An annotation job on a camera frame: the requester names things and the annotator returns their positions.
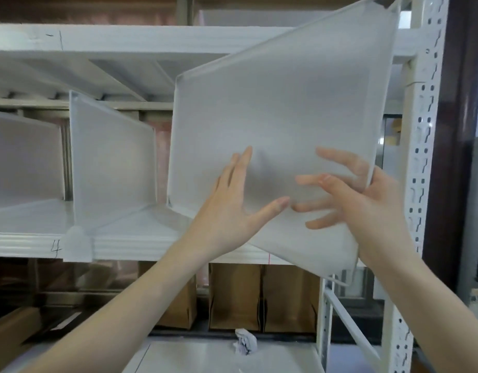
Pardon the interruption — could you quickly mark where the translucent white shelf divider panel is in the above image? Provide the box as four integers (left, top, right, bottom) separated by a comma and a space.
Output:
0, 109, 67, 211
167, 0, 403, 288
62, 90, 158, 263

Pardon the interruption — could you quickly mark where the person's left forearm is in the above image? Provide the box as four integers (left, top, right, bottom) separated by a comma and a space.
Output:
23, 234, 225, 373

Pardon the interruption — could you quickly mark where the person's right forearm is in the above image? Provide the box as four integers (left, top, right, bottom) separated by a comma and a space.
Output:
357, 246, 478, 373

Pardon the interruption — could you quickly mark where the brown paper bag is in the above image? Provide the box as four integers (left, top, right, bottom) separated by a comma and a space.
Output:
262, 264, 320, 334
139, 261, 198, 330
209, 263, 264, 333

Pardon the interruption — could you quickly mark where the crumpled white paper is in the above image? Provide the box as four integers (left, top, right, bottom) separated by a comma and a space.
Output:
233, 328, 258, 356

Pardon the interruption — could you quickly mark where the white metal shelving rack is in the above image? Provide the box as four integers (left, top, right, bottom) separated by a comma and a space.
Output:
0, 0, 450, 373

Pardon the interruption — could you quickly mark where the person's left hand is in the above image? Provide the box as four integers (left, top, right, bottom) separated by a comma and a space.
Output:
188, 147, 291, 257

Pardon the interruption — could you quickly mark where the person's right hand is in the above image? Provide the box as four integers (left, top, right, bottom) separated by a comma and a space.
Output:
293, 147, 416, 268

